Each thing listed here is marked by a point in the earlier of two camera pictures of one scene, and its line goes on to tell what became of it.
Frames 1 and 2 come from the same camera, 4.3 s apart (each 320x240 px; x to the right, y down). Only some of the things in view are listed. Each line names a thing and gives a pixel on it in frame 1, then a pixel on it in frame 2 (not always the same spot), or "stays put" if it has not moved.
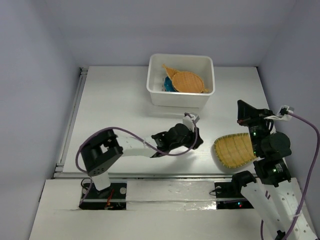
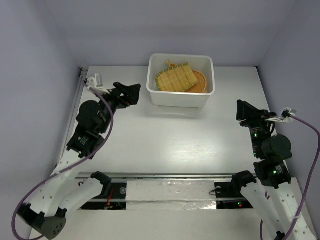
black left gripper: x=192 y=136 to x=130 y=93
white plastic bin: x=180 y=80 stays put
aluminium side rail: x=59 y=173 stays put
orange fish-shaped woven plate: x=171 y=72 to x=168 y=62
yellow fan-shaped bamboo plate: x=234 y=150 to x=178 y=77
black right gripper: x=247 y=113 stays put
